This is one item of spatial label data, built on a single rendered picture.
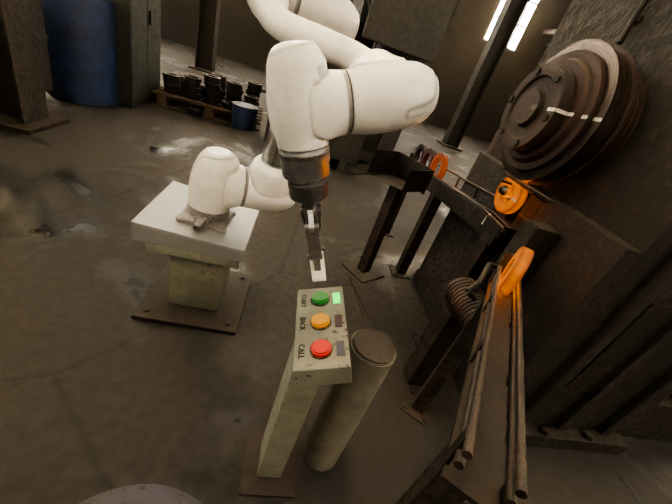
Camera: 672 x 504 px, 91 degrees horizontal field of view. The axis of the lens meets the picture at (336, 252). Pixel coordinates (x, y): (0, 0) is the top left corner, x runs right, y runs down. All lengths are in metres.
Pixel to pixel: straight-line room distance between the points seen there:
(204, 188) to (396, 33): 2.97
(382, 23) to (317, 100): 3.28
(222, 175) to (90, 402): 0.82
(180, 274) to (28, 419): 0.59
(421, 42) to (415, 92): 3.37
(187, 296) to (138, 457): 0.60
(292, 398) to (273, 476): 0.38
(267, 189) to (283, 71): 0.75
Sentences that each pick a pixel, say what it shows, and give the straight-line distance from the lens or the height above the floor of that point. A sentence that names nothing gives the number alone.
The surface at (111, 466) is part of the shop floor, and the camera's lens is 1.22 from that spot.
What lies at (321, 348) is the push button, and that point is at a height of 0.61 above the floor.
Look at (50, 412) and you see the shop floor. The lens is 1.34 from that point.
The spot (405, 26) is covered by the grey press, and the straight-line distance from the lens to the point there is 3.89.
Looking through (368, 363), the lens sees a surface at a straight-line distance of 0.81.
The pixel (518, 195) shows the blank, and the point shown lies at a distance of 1.44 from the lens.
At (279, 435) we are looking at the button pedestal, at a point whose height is 0.24.
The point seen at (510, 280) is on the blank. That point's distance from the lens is 1.03.
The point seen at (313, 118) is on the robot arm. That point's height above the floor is 0.99.
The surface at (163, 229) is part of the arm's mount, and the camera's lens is 1.28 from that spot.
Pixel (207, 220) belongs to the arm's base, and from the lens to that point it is 1.29.
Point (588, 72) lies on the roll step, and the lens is 1.37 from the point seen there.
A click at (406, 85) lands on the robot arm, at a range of 0.59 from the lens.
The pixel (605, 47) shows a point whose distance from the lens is 1.42.
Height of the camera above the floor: 1.09
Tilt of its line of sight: 30 degrees down
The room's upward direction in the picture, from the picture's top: 19 degrees clockwise
